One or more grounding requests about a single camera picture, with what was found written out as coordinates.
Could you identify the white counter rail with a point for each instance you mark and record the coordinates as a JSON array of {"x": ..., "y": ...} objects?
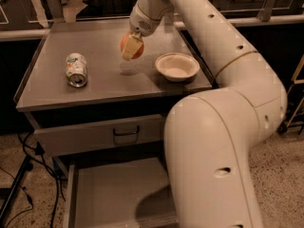
[{"x": 36, "y": 34}]

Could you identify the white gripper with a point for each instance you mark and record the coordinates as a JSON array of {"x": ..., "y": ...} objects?
[{"x": 142, "y": 24}]

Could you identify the grey metal drawer cabinet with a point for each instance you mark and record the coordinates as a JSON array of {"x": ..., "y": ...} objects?
[{"x": 115, "y": 88}]

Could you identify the closed top drawer with handle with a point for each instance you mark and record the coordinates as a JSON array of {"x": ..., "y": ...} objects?
[{"x": 84, "y": 137}]

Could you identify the white paper bowl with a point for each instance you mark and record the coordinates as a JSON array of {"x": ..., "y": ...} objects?
[{"x": 177, "y": 67}]

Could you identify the black stand leg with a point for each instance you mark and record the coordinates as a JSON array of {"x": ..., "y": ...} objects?
[{"x": 8, "y": 194}]

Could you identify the crushed soda can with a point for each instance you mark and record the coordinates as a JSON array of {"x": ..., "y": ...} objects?
[{"x": 76, "y": 73}]

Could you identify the metal cart frame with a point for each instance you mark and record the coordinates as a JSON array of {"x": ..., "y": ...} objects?
[{"x": 295, "y": 111}]

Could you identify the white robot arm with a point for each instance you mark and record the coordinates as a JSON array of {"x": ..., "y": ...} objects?
[{"x": 208, "y": 135}]

